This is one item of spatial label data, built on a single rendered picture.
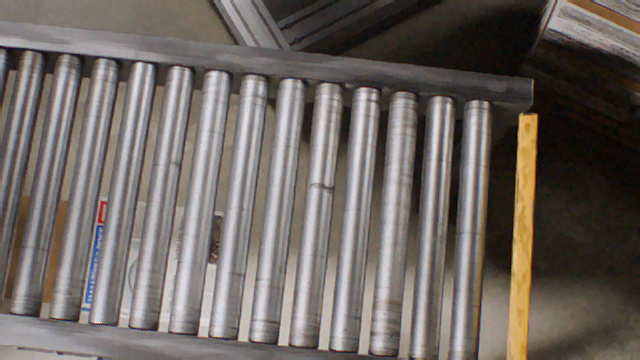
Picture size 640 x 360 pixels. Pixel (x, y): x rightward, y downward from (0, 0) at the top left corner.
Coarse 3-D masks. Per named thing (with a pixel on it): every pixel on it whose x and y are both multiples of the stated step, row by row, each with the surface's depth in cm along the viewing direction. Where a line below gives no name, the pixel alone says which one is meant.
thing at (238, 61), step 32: (0, 32) 154; (32, 32) 154; (64, 32) 155; (96, 32) 155; (128, 64) 156; (160, 64) 155; (192, 64) 154; (224, 64) 154; (256, 64) 155; (288, 64) 155; (320, 64) 155; (352, 64) 155; (384, 64) 156; (352, 96) 160; (384, 96) 159; (448, 96) 155; (480, 96) 155; (512, 96) 155
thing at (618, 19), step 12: (576, 0) 180; (588, 0) 178; (600, 12) 180; (612, 12) 178; (624, 24) 180; (636, 24) 178; (540, 36) 204; (552, 48) 201; (576, 60) 201; (588, 60) 199; (600, 72) 201; (612, 72) 199; (624, 84) 201; (636, 84) 199; (552, 96) 224; (576, 108) 223; (600, 120) 223; (624, 132) 223
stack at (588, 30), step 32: (608, 0) 175; (544, 32) 197; (576, 32) 190; (608, 32) 185; (544, 64) 211; (576, 64) 205; (608, 64) 197; (544, 96) 226; (576, 96) 218; (608, 96) 212; (576, 128) 237; (608, 128) 227
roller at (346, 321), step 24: (360, 96) 154; (360, 120) 153; (360, 144) 152; (360, 168) 151; (360, 192) 150; (360, 216) 149; (360, 240) 148; (336, 264) 149; (360, 264) 147; (336, 288) 147; (360, 288) 146; (336, 312) 145; (360, 312) 146; (336, 336) 144; (360, 336) 146
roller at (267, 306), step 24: (288, 96) 153; (288, 120) 152; (288, 144) 151; (288, 168) 150; (288, 192) 150; (264, 216) 149; (288, 216) 149; (264, 240) 148; (288, 240) 149; (264, 264) 146; (264, 288) 145; (264, 312) 144; (264, 336) 143
